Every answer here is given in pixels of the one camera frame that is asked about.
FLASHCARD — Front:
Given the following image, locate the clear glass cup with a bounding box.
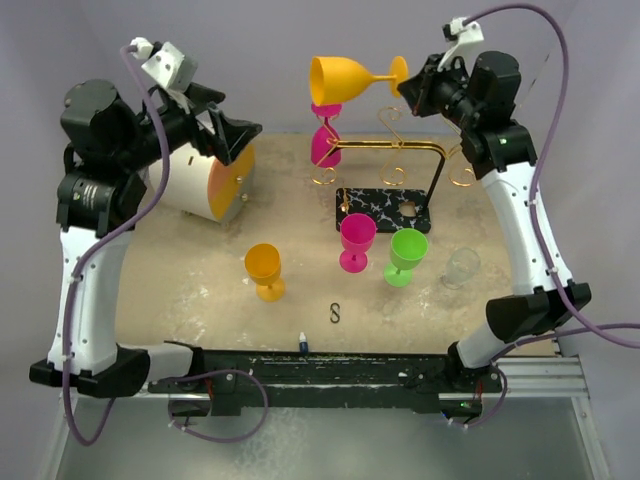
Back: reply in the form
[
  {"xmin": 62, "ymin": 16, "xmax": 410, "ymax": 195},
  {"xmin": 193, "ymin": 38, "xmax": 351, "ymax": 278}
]
[{"xmin": 442, "ymin": 247, "xmax": 481, "ymax": 289}]

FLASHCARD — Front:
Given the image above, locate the pink wine glass on table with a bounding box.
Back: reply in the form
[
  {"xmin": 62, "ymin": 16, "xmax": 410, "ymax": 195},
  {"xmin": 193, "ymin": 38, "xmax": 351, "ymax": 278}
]
[{"xmin": 339, "ymin": 213, "xmax": 377, "ymax": 274}]

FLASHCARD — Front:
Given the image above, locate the orange wine glass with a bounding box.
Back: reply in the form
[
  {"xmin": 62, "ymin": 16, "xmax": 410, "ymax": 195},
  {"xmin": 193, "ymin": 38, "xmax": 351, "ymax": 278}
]
[
  {"xmin": 244, "ymin": 243, "xmax": 286, "ymax": 302},
  {"xmin": 309, "ymin": 56, "xmax": 409, "ymax": 106}
]

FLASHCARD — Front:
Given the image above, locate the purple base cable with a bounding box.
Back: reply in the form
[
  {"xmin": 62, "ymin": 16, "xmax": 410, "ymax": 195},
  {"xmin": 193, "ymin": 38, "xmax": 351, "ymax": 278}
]
[{"xmin": 166, "ymin": 367, "xmax": 270, "ymax": 443}]

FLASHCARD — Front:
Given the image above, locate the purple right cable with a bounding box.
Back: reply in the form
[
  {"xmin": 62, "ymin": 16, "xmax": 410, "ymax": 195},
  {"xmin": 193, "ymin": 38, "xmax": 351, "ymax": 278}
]
[{"xmin": 464, "ymin": 3, "xmax": 640, "ymax": 351}]

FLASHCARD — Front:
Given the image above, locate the small white dropper bottle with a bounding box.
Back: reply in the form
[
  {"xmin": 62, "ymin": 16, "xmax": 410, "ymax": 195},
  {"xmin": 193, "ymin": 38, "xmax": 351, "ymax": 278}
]
[{"xmin": 299, "ymin": 332, "xmax": 309, "ymax": 355}]

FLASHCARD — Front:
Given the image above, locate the aluminium frame rail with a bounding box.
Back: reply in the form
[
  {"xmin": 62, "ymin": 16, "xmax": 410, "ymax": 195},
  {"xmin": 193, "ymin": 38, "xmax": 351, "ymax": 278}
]
[{"xmin": 497, "ymin": 357, "xmax": 589, "ymax": 398}]

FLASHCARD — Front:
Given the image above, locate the pink wine glass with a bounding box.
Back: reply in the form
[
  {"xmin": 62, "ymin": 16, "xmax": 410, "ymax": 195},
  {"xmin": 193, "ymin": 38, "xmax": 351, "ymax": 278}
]
[
  {"xmin": 339, "ymin": 213, "xmax": 377, "ymax": 274},
  {"xmin": 310, "ymin": 103, "xmax": 342, "ymax": 168}
]

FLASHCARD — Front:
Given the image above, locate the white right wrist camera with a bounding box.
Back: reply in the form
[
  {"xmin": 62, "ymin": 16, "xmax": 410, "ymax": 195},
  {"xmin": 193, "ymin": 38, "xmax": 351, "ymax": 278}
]
[{"xmin": 437, "ymin": 17, "xmax": 484, "ymax": 72}]

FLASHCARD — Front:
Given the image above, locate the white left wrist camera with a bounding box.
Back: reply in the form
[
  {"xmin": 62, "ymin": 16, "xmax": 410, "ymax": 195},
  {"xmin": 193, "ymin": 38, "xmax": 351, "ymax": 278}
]
[{"xmin": 125, "ymin": 37, "xmax": 198, "ymax": 93}]

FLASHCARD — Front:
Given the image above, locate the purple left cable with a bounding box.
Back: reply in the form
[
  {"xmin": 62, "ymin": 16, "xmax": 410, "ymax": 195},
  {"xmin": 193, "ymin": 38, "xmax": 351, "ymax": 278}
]
[{"xmin": 61, "ymin": 44, "xmax": 168, "ymax": 447}]

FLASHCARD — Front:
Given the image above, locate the black marble rack base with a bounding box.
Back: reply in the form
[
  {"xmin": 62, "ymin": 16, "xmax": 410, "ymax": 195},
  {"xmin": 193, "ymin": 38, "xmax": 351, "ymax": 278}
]
[{"xmin": 335, "ymin": 188, "xmax": 432, "ymax": 234}]

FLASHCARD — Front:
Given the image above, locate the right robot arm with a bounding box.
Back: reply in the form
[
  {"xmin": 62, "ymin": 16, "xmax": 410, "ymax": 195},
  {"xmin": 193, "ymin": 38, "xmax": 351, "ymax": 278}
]
[{"xmin": 398, "ymin": 51, "xmax": 592, "ymax": 391}]

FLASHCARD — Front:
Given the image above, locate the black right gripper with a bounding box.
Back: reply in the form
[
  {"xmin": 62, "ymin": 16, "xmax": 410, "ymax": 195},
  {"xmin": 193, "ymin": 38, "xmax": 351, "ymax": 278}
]
[{"xmin": 398, "ymin": 51, "xmax": 481, "ymax": 130}]

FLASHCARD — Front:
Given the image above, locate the black S hook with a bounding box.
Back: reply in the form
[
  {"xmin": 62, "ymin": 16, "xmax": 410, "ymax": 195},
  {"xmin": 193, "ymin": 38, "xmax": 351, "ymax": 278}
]
[{"xmin": 329, "ymin": 302, "xmax": 341, "ymax": 324}]

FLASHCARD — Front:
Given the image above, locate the orange wine glass front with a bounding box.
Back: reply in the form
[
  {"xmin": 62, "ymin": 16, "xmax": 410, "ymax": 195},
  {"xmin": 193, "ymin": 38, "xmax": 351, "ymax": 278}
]
[{"xmin": 244, "ymin": 243, "xmax": 286, "ymax": 302}]

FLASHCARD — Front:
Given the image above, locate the white round drawer box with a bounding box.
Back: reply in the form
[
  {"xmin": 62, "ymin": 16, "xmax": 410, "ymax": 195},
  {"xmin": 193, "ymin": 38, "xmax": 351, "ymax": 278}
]
[{"xmin": 160, "ymin": 144, "xmax": 255, "ymax": 224}]

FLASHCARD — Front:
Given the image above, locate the gold wire wine glass rack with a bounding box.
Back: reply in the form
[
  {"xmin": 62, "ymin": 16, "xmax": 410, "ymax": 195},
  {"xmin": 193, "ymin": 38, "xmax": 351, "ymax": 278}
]
[{"xmin": 310, "ymin": 106, "xmax": 462, "ymax": 187}]

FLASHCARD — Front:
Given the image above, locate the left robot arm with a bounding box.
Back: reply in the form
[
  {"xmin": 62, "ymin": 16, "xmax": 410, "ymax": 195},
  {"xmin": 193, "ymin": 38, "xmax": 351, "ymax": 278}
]
[{"xmin": 29, "ymin": 79, "xmax": 262, "ymax": 398}]

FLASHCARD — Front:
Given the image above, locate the green wine glass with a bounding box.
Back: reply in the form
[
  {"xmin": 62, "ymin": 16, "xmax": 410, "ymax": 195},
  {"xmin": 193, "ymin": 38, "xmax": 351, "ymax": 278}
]
[{"xmin": 383, "ymin": 228, "xmax": 429, "ymax": 288}]

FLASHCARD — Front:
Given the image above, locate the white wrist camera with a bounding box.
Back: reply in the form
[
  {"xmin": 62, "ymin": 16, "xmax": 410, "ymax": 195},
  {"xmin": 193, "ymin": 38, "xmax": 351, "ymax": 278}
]
[
  {"xmin": 125, "ymin": 37, "xmax": 198, "ymax": 93},
  {"xmin": 437, "ymin": 17, "xmax": 484, "ymax": 72}
]

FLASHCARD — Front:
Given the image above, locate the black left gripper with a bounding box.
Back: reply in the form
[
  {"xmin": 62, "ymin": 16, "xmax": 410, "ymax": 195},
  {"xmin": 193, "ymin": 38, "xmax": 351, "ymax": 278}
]
[{"xmin": 115, "ymin": 80, "xmax": 260, "ymax": 172}]

